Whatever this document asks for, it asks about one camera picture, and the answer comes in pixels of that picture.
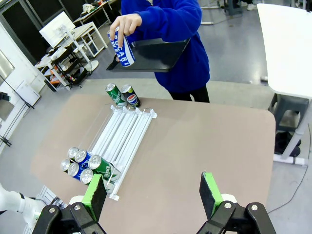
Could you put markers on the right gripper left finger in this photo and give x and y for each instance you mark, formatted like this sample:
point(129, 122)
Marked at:
point(96, 195)

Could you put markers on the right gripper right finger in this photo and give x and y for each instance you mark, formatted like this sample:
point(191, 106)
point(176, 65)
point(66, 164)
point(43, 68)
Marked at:
point(209, 195)

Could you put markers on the blue Pocari Sweat can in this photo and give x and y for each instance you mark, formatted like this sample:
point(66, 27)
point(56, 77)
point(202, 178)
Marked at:
point(73, 169)
point(125, 53)
point(81, 156)

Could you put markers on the black plastic serving tray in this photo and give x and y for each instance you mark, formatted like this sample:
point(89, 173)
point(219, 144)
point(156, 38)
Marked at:
point(156, 56)

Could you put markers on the person's right forearm blue sleeve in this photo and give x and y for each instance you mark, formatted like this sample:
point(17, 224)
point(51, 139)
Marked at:
point(161, 17)

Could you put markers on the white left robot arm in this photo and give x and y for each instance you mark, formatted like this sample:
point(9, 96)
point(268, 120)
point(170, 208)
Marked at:
point(12, 200)

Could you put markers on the person in blue hoodie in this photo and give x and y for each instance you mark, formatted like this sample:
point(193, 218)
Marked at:
point(181, 61)

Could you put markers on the person's right hand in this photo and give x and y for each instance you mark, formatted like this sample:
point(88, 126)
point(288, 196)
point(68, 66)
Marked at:
point(128, 23)

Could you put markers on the green soda can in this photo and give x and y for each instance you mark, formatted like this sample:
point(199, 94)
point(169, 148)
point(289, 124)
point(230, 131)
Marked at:
point(95, 162)
point(86, 176)
point(117, 97)

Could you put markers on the white clear can dispenser rack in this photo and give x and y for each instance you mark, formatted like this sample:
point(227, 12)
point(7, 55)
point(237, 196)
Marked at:
point(126, 136)

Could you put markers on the black bag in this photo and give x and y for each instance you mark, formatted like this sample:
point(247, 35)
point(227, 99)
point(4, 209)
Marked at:
point(285, 143)

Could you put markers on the gray stool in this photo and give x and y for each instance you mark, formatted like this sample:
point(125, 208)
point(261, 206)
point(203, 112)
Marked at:
point(290, 107)

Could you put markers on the white floor unit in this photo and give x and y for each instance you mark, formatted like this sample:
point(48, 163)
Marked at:
point(26, 93)

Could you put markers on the cluttered equipment cart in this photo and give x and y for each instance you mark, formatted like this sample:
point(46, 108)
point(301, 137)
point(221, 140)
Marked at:
point(61, 65)

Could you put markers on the large white table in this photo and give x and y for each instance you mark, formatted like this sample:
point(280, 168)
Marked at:
point(287, 48)

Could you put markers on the white monitor on stand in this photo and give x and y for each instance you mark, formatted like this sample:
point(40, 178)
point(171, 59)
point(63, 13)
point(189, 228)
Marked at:
point(57, 29)

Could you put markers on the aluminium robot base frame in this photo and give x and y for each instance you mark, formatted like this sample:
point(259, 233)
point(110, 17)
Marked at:
point(48, 195)

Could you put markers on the small white frame table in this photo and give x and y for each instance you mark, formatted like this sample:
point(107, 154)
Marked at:
point(84, 29)

